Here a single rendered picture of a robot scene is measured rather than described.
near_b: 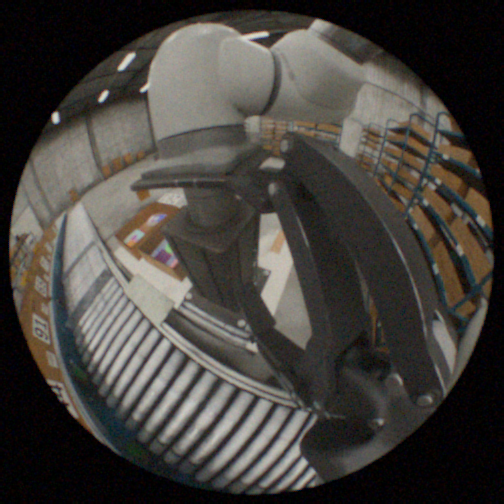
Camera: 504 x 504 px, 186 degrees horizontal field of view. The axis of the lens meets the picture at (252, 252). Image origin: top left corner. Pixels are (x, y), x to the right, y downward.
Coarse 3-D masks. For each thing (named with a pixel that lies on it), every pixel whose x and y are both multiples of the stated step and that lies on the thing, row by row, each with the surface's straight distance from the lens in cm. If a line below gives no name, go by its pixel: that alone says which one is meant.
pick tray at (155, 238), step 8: (160, 224) 83; (152, 232) 81; (160, 232) 84; (144, 240) 79; (152, 240) 82; (160, 240) 86; (144, 248) 80; (152, 248) 84; (144, 256) 76; (152, 264) 76; (160, 264) 64; (176, 264) 58; (168, 272) 65; (176, 272) 59
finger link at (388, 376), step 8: (440, 328) 6; (440, 336) 5; (448, 336) 6; (440, 344) 5; (448, 344) 6; (448, 352) 6; (448, 360) 6; (376, 368) 8; (392, 368) 6; (376, 376) 7; (384, 376) 7; (392, 376) 5; (392, 384) 5; (400, 384) 5; (392, 392) 7; (400, 392) 7
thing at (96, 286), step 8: (104, 272) 96; (96, 280) 97; (104, 280) 98; (88, 288) 98; (96, 288) 99; (88, 296) 101; (80, 304) 103; (88, 304) 104; (72, 312) 105; (80, 312) 106; (72, 320) 109; (72, 328) 113
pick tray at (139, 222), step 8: (152, 208) 115; (160, 208) 114; (168, 208) 104; (176, 208) 93; (136, 216) 110; (144, 216) 113; (168, 216) 90; (128, 224) 109; (136, 224) 111; (144, 224) 113; (120, 232) 107; (128, 232) 110; (120, 240) 109; (128, 248) 83; (136, 248) 83; (136, 256) 85
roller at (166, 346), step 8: (160, 344) 60; (168, 344) 59; (160, 352) 60; (168, 352) 60; (152, 360) 62; (160, 360) 61; (144, 368) 64; (152, 368) 62; (144, 376) 65; (152, 376) 65; (136, 384) 68; (144, 384) 67; (128, 392) 72; (136, 392) 69; (128, 400) 73; (136, 400) 73; (120, 408) 78; (128, 408) 76; (120, 416) 81
